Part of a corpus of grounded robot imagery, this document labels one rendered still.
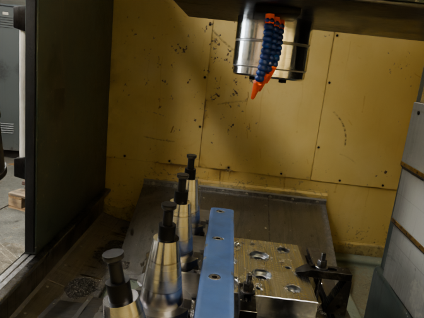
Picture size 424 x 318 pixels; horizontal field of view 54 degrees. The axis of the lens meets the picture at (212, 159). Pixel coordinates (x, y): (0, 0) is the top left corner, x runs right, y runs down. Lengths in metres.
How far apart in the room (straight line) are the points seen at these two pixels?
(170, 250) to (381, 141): 1.75
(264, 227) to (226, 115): 0.54
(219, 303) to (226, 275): 0.06
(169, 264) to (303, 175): 1.66
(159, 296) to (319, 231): 1.57
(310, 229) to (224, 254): 1.41
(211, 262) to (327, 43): 1.57
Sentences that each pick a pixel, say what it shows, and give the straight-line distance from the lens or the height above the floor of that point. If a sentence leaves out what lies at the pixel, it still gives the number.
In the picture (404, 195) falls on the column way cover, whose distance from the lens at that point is 1.26.
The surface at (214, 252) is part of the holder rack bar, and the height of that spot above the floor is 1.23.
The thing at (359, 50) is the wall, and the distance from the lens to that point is 2.01.
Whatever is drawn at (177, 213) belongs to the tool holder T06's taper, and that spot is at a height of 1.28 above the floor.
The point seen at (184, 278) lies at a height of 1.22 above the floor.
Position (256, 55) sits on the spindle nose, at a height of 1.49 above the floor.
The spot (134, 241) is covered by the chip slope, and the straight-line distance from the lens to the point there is 1.80.
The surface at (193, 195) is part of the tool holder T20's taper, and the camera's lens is 0.61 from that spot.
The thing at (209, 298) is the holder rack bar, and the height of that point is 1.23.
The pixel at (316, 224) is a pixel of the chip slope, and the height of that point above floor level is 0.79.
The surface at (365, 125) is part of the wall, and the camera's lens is 2.05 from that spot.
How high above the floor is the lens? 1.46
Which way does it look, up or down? 13 degrees down
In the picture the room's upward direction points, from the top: 6 degrees clockwise
